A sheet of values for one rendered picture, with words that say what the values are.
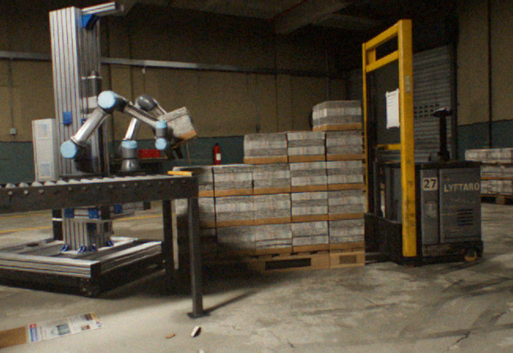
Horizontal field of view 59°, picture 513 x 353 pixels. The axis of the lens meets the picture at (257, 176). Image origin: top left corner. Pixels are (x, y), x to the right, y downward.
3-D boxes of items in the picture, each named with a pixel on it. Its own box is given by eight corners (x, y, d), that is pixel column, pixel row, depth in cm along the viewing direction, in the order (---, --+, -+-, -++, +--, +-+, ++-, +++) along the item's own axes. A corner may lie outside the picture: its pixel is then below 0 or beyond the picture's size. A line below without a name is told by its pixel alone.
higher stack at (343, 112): (315, 257, 388) (310, 105, 381) (349, 254, 392) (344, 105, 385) (329, 268, 349) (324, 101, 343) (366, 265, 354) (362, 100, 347)
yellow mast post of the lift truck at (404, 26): (400, 254, 348) (395, 23, 339) (410, 253, 349) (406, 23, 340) (406, 256, 339) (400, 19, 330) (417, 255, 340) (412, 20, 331)
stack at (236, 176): (179, 267, 370) (174, 166, 366) (316, 257, 388) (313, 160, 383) (178, 280, 332) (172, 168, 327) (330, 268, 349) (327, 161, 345)
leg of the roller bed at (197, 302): (201, 312, 264) (195, 196, 260) (204, 315, 259) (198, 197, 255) (191, 313, 261) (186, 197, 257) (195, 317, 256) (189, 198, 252)
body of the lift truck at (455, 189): (382, 247, 413) (381, 161, 409) (438, 243, 421) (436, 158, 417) (421, 266, 345) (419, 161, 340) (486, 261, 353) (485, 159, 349)
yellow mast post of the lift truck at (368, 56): (366, 238, 413) (362, 44, 404) (376, 237, 414) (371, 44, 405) (370, 239, 404) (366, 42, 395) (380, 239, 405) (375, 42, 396)
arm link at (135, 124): (118, 154, 362) (141, 91, 369) (115, 154, 375) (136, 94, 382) (132, 159, 367) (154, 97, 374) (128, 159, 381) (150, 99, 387)
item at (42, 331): (95, 312, 270) (95, 310, 270) (105, 328, 245) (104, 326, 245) (27, 325, 252) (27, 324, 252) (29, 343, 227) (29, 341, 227)
